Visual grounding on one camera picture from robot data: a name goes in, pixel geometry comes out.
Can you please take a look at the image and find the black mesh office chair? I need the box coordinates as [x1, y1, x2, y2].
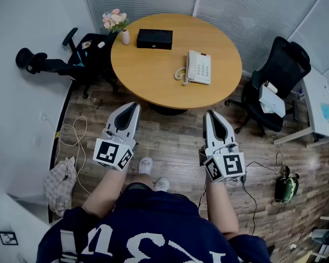
[225, 36, 312, 137]

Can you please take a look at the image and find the teal item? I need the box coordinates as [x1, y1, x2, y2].
[76, 49, 88, 67]

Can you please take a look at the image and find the checked cloth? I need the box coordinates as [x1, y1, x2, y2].
[43, 156, 78, 218]

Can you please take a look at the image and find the white cable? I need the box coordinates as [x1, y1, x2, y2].
[53, 116, 92, 196]

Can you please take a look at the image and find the person's right forearm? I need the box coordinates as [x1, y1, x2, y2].
[205, 178, 240, 240]

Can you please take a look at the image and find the person's navy printed shirt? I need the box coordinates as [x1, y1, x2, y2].
[37, 182, 272, 263]

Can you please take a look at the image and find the green and black helmet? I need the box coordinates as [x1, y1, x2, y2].
[274, 172, 300, 204]

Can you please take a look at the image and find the person's left forearm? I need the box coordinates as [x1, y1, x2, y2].
[81, 163, 127, 219]

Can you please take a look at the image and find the person's white left shoe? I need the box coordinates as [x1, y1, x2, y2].
[139, 157, 154, 175]

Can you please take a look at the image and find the white bottle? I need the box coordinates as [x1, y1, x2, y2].
[263, 80, 279, 94]

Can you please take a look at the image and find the black floor cable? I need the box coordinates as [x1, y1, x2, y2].
[242, 161, 278, 236]

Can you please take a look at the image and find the person's white shoe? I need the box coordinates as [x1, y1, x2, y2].
[139, 157, 154, 175]
[153, 177, 171, 193]

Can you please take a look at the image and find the black framed wall marker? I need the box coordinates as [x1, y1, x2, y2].
[0, 230, 19, 246]

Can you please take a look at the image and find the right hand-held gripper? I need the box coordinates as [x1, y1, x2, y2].
[198, 110, 246, 184]

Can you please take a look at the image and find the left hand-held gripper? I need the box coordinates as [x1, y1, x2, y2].
[93, 101, 141, 172]

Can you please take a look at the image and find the black rectangular box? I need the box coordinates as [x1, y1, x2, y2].
[136, 28, 173, 50]

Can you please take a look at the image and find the pink and white flower bouquet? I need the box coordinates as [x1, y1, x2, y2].
[102, 8, 129, 34]

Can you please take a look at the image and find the person's white right shoe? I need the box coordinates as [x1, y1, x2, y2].
[153, 177, 171, 193]

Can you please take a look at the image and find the white flat box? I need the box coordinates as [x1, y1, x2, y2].
[258, 84, 287, 118]

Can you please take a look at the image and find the person's bare leg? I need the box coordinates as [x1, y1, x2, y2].
[132, 173, 155, 192]

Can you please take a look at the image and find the white desk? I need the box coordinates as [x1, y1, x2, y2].
[273, 67, 329, 148]

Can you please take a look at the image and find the white telephone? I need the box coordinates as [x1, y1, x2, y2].
[174, 50, 212, 87]

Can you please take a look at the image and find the black office chair with headrest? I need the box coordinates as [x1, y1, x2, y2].
[15, 27, 119, 100]

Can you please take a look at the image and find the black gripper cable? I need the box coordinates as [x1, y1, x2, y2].
[198, 183, 208, 211]

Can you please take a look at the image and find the grey device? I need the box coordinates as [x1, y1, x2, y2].
[310, 228, 329, 245]

